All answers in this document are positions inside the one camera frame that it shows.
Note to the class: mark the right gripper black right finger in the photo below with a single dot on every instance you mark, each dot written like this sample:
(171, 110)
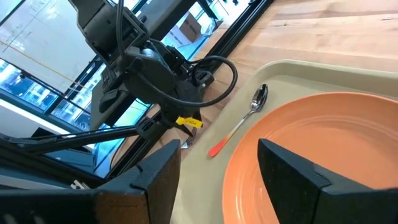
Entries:
(311, 196)

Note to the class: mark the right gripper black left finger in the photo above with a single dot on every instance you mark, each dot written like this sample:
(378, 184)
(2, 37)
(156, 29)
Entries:
(130, 199)

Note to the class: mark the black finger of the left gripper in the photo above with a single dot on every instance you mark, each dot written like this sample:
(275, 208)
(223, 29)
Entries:
(189, 130)
(152, 129)

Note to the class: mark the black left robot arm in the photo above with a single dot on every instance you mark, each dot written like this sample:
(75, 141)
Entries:
(102, 28)

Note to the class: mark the beige plastic tray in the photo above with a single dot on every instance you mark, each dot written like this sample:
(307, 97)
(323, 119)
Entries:
(199, 186)

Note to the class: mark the orange round plate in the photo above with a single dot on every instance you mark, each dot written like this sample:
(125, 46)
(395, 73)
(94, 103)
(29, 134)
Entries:
(326, 130)

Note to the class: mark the black computer mouse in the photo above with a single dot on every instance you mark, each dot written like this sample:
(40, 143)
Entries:
(112, 100)

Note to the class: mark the brown cardboard box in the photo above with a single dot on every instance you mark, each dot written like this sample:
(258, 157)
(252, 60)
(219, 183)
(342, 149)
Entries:
(190, 28)

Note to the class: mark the black keyboard red backlight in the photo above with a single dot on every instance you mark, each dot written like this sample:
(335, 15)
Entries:
(110, 76)

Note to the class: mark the white frame bracket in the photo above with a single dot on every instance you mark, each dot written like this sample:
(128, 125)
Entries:
(79, 185)

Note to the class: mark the black aluminium table frame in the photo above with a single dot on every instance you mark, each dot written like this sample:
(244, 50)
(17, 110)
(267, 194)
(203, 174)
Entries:
(241, 28)

